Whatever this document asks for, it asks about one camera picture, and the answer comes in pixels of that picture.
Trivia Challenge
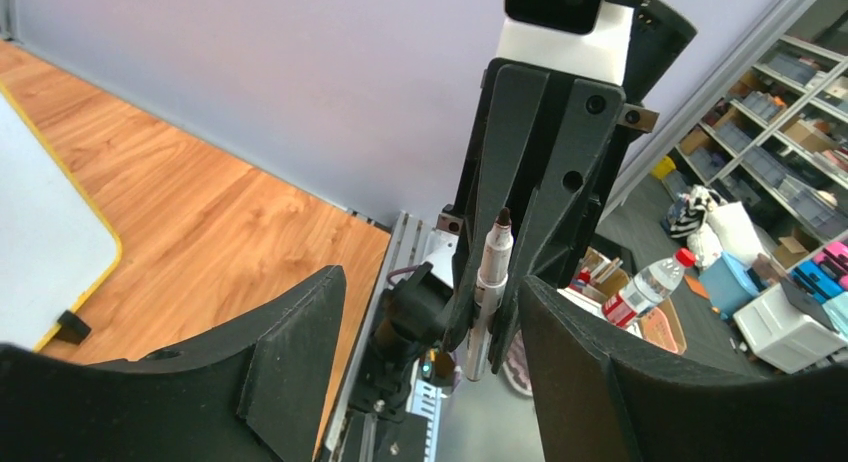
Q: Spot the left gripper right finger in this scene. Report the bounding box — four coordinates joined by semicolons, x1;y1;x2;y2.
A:
518;277;847;461

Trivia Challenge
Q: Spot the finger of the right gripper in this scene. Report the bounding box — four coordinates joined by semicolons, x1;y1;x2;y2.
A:
443;62;550;350
489;79;626;372

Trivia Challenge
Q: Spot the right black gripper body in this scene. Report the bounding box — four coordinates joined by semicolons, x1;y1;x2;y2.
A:
450;0;699;295

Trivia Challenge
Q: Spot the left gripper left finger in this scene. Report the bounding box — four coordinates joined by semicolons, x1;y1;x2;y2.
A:
1;266;346;461

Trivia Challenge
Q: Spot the brown whiteboard marker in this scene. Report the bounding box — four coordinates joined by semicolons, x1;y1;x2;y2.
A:
463;207;514;381

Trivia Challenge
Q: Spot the yellow-framed whiteboard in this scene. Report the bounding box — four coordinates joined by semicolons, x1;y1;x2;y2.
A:
1;88;123;352

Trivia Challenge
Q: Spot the black whiteboard stand foot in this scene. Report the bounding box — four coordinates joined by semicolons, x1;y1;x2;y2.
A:
54;310;91;345

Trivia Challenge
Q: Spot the plastic water bottle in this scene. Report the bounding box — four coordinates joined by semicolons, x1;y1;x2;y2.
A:
601;248;696;329

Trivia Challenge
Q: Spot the blue bin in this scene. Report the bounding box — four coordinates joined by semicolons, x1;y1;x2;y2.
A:
698;251;761;320

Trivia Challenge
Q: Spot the storage shelving unit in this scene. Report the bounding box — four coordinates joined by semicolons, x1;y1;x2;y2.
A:
669;35;847;245

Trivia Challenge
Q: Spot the white storage box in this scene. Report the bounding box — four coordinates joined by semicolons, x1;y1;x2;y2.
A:
732;280;847;374

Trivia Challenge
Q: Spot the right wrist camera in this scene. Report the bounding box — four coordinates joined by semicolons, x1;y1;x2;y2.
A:
495;0;645;86

